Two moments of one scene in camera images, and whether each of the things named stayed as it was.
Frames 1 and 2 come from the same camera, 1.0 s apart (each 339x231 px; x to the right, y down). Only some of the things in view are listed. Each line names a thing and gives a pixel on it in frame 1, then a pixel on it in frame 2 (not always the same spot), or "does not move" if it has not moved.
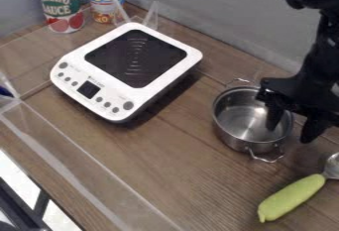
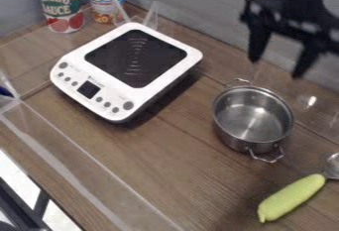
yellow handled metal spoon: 287,197 does not move
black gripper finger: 275,108 -> 258,29
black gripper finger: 314,128 -> 314,47
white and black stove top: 122,70 does not move
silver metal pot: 241,123 does not move
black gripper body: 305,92 -> 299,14
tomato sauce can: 63,4 does not move
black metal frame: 27,218 does not move
